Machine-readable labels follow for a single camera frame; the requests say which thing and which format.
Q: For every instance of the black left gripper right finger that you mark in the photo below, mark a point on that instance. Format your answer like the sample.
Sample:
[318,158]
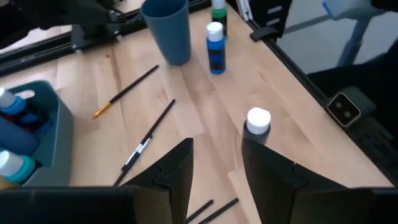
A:
[273,186]

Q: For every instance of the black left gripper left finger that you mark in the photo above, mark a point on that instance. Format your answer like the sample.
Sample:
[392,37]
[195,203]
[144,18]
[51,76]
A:
[174,180]

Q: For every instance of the black paintbrush striped silver ferrule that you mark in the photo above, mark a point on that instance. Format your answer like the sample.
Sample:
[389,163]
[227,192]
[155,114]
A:
[136,154]

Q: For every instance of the black paintbrush with lettering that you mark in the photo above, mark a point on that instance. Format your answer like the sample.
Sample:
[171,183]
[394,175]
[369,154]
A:
[158,122]

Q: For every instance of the small dark grey paint bottle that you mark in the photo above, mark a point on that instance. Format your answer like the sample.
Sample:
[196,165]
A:
[258,121]

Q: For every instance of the black orange-tipped paintbrush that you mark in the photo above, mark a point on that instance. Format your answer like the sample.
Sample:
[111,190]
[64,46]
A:
[130,88]

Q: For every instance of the teal plastic caddy bin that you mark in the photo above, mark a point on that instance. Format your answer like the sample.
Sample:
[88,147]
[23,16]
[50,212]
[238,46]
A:
[59,146]

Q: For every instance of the small blue paint bottle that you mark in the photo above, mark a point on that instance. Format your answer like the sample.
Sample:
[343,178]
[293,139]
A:
[216,53]
[14,106]

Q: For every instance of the blue plastic cup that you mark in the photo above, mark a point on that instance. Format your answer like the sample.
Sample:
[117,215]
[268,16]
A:
[169,34]

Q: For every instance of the small teal paint bottle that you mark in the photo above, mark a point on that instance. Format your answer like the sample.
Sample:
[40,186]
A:
[15,166]

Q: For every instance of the large periwinkle paint bottle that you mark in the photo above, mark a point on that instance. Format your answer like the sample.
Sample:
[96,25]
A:
[15,140]

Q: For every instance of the small green paint bottle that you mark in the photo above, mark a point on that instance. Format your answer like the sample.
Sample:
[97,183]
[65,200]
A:
[219,21]

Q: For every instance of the small red paint bottle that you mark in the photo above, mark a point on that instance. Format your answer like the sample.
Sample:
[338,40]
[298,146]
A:
[18,119]

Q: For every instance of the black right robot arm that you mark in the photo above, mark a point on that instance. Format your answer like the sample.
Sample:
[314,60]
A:
[77,12]

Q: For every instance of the large yellow paint bottle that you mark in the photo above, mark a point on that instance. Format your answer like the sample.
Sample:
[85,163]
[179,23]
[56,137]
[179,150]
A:
[4,184]

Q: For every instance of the table-level camera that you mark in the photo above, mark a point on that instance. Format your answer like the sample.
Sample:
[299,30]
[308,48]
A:
[343,109]

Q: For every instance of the grey pedestal stand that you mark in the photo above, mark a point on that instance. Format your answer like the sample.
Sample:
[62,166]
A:
[354,31]

